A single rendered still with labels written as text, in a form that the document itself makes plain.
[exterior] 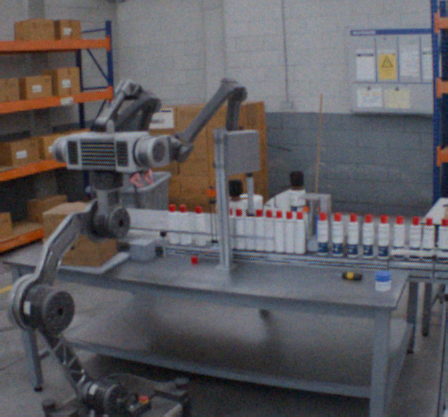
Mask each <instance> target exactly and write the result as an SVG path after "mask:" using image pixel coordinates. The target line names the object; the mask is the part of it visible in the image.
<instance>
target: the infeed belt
mask: <svg viewBox="0 0 448 417"><path fill-rule="evenodd" d="M137 239H151V240H155V244H163V239H152V238H139V237H127V236H125V237H124V238H123V239H118V241H126V242H134V241H136V240H137ZM165 245H169V246H175V247H187V248H200V249H211V248H212V244H206V246H204V247H196V246H195V243H190V245H187V246H182V245H180V244H178V245H171V243H170V240H165ZM232 251H237V252H249V253H261V254H274V255H287V256H299V257H303V256H311V257H323V258H335V259H347V260H356V259H358V260H370V261H381V262H389V260H390V258H391V256H388V259H386V260H380V259H378V255H373V257H372V258H370V259H368V258H363V254H358V256H357V257H356V258H349V257H348V254H346V253H343V256H342V257H334V256H333V255H332V252H331V253H330V252H328V255H325V256H320V255H318V254H317V251H306V250H305V253H303V254H301V255H297V254H295V253H294V254H286V253H285V252H284V253H276V252H266V251H255V250H252V251H248V250H236V249H232Z"/></svg>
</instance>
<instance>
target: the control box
mask: <svg viewBox="0 0 448 417"><path fill-rule="evenodd" d="M223 148H224V170H225V174H228V175H233V174H240V173H246V172H253V171H260V170H261V169H260V153H259V140H258V131H254V130H244V131H232V132H226V133H223Z"/></svg>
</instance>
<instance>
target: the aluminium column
mask: <svg viewBox="0 0 448 417"><path fill-rule="evenodd" d="M213 131H214V138H223V133H226V128H225V127H218V128H213ZM214 150H215V164H224V148H223V143H220V144H218V143H215V144H214ZM215 171H216V192H217V212H218V232H219V252H220V267H231V266H232V265H233V259H232V238H231V215H230V193H228V174H225V170H224V169H215Z"/></svg>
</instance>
